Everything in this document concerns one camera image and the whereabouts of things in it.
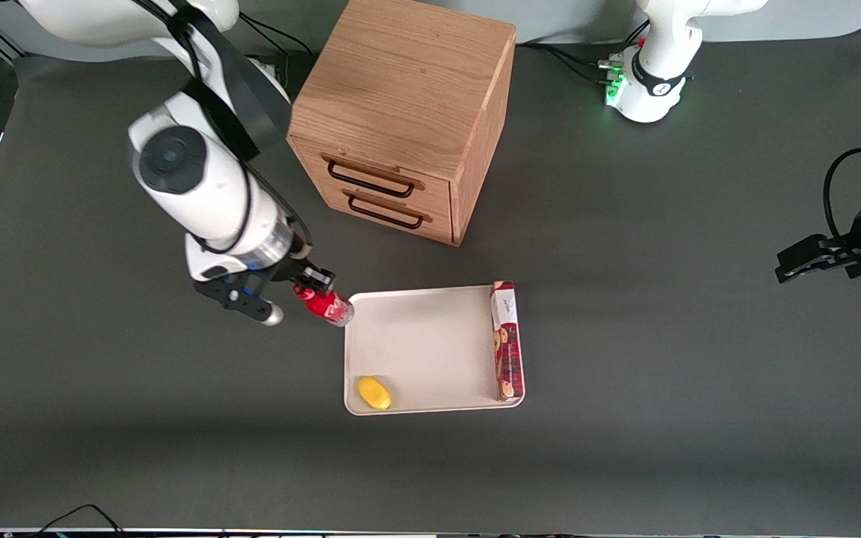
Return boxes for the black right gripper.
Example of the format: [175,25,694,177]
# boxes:
[272,253,337,297]

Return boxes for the red coke bottle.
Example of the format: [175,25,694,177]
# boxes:
[294,284,355,328]

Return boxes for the white plastic tray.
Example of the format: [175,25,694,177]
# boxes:
[344,285,526,416]

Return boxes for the yellow lemon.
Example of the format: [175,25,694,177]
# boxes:
[357,376,392,411]

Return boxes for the wooden two-drawer cabinet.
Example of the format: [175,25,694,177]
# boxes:
[286,0,517,247]

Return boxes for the red cookie box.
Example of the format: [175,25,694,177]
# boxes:
[490,281,525,403]

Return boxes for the short black drawer handle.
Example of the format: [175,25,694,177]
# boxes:
[347,196,426,230]

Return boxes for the long black drawer handle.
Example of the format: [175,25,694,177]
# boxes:
[326,159,416,200]

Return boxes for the black right arm base cables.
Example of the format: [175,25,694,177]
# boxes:
[238,10,312,56]

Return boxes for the black arm base cables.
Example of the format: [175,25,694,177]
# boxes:
[516,41,626,84]
[238,10,312,56]

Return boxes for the black left arm base cables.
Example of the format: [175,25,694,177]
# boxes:
[516,41,626,84]

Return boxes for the thin black table-edge cable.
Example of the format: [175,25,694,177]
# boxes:
[27,504,126,538]

